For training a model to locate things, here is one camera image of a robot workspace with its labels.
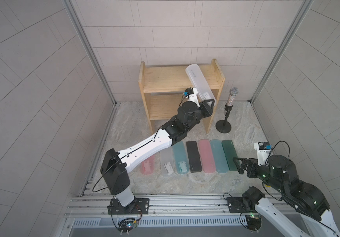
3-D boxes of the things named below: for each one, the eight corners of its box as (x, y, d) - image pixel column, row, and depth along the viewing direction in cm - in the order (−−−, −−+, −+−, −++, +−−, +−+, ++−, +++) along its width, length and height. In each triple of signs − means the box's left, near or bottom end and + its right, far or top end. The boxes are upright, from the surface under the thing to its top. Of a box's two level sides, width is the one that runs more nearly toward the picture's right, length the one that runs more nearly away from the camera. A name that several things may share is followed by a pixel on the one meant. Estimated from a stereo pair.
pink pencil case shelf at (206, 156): (202, 173, 84) (202, 171, 82) (198, 140, 97) (199, 139, 95) (214, 173, 84) (215, 171, 82) (209, 141, 97) (210, 139, 96)
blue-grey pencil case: (217, 173, 83) (218, 172, 82) (209, 141, 96) (210, 139, 95) (229, 172, 84) (231, 171, 82) (220, 140, 97) (220, 139, 95)
